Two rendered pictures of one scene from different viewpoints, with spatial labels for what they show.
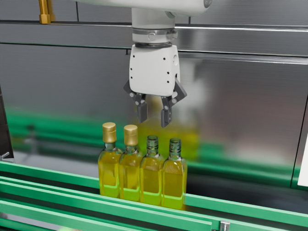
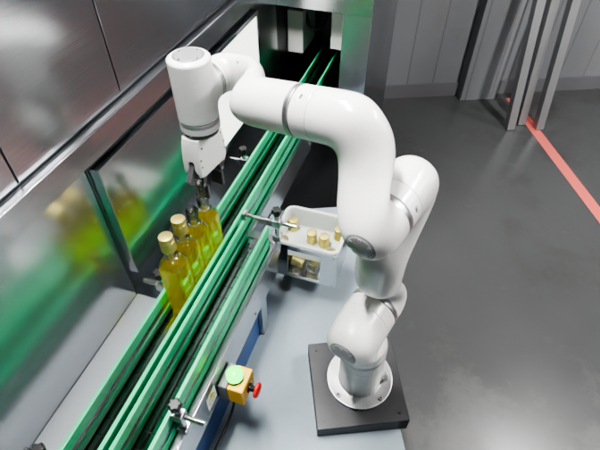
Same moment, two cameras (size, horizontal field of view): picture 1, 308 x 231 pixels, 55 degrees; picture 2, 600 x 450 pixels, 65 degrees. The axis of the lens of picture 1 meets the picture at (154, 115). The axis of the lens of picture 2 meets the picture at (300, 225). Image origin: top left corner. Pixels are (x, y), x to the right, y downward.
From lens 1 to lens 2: 104 cm
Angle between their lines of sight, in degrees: 74
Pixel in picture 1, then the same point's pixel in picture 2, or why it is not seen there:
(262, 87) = not seen: hidden behind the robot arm
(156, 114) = (141, 200)
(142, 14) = (212, 110)
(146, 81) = (213, 160)
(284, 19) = (170, 44)
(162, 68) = (220, 140)
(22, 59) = not seen: outside the picture
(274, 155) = not seen: hidden behind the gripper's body
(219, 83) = (166, 128)
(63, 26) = (19, 204)
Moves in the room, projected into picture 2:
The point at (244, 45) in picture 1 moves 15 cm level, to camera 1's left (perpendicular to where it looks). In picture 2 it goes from (166, 83) to (151, 117)
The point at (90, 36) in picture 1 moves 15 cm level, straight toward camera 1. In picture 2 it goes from (55, 184) to (137, 176)
